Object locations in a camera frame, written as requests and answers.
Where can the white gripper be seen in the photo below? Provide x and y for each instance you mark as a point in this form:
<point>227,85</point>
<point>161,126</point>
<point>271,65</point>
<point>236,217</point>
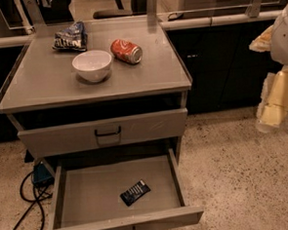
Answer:
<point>285,36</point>

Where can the dark blue rxbar wrapper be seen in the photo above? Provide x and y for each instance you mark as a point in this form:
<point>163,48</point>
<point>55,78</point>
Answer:
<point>131,195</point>

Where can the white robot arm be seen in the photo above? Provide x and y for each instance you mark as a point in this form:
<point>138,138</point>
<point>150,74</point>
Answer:
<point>279,39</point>

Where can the grey drawer cabinet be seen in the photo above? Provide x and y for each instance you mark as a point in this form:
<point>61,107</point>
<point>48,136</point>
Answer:
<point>129,88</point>

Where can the open grey lower drawer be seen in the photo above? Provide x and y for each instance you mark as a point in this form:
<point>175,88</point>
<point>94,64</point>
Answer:
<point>87,194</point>

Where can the closed grey upper drawer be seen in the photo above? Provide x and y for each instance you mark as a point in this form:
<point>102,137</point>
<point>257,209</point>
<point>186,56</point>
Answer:
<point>64,139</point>

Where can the dark low cabinet right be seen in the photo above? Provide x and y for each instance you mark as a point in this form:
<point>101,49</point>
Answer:
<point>225,72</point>

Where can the red soda can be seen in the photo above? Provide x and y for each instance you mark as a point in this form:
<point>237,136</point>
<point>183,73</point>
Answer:
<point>126,51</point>

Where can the black office chair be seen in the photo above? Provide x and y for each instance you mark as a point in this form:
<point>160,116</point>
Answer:
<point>119,11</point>

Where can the white ceramic bowl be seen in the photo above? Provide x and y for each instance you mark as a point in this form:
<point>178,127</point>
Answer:
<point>93,65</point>

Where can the blue chip bag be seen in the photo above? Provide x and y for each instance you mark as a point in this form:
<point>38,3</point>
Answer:
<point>72,38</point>

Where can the blue power box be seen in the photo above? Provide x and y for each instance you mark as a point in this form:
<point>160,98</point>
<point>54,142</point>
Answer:
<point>41,176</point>

